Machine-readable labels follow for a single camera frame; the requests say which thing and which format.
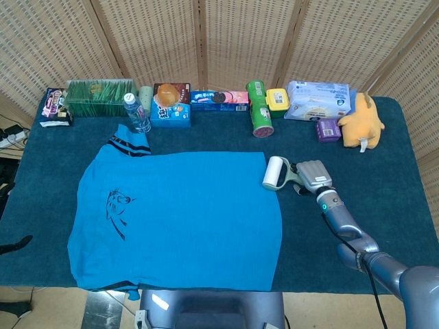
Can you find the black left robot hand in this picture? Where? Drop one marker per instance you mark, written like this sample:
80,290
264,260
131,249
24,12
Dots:
17,244

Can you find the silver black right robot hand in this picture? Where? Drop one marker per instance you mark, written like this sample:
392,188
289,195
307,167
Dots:
313,174

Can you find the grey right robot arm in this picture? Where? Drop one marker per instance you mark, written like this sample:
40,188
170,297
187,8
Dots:
346,226

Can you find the dark blue carpeted table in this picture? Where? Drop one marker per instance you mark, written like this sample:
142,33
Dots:
343,144

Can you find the small purple box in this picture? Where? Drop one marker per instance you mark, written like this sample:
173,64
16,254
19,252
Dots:
327,130

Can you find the orange plush toy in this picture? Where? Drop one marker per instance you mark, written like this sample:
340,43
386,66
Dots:
361,120

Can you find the blue white wet wipes pack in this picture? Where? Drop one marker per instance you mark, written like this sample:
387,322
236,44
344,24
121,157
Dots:
319,99

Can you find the yellow lidded small container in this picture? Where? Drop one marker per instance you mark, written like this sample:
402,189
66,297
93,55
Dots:
278,103

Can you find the green chips can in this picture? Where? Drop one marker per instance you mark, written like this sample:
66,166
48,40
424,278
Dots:
260,113

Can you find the white power strip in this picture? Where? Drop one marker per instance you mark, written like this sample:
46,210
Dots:
10,140

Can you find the shiny metal floor plate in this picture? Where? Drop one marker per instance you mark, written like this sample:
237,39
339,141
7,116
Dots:
103,312

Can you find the blue pink cookie box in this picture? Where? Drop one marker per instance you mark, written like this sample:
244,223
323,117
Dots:
219,99

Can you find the blue t-shirt with cat print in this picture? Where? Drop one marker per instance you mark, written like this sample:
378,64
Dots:
188,222

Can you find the purple snack bag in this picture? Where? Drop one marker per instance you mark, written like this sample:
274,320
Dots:
55,106

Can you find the wicker folding screen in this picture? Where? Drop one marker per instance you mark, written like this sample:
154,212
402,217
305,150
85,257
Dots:
240,41

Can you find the brown snack box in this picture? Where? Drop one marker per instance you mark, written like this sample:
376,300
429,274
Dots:
184,92

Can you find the blue snack box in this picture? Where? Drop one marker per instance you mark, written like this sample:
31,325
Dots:
171,116

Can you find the clear box with green grass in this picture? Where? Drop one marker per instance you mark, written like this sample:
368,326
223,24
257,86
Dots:
96,97

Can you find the round orange bread bun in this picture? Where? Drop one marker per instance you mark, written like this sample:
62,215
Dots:
168,94

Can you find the grey robot body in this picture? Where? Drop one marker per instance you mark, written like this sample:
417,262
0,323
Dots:
212,308

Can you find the clear plastic water bottle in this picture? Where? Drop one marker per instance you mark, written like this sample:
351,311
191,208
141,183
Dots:
137,114

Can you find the pale green paper roll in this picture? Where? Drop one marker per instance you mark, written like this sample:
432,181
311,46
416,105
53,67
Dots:
145,97

